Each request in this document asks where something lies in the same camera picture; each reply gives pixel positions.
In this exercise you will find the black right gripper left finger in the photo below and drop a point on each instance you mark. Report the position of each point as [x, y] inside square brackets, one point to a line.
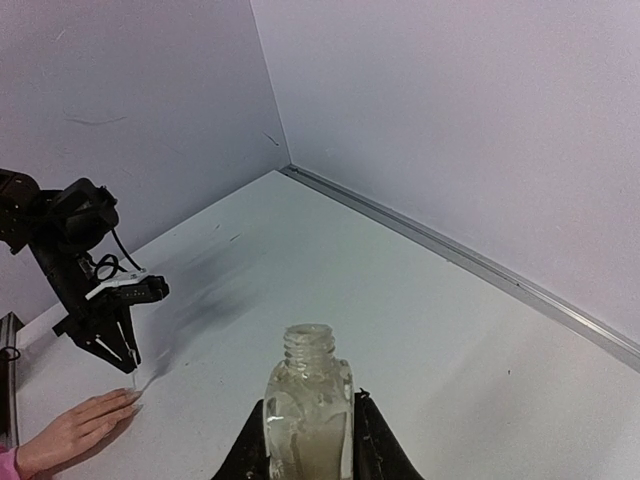
[247, 459]

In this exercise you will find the pink sleeve cloth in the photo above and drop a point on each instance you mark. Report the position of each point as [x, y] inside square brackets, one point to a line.
[8, 469]

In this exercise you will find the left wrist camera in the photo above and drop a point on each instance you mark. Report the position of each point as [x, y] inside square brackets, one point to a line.
[132, 288]

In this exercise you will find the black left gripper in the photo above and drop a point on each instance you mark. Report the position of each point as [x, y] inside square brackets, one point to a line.
[103, 326]

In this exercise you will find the aluminium table edge rail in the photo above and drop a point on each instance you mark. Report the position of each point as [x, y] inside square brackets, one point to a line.
[614, 343]

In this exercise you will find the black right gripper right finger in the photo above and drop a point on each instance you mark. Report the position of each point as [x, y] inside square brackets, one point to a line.
[377, 453]

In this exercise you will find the clear nail polish bottle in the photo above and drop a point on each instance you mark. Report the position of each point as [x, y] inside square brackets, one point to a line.
[308, 409]

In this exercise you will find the mannequin hand with nails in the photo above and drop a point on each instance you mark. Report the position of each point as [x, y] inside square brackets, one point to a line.
[75, 432]

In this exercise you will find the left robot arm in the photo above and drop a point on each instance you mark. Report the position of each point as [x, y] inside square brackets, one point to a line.
[60, 227]

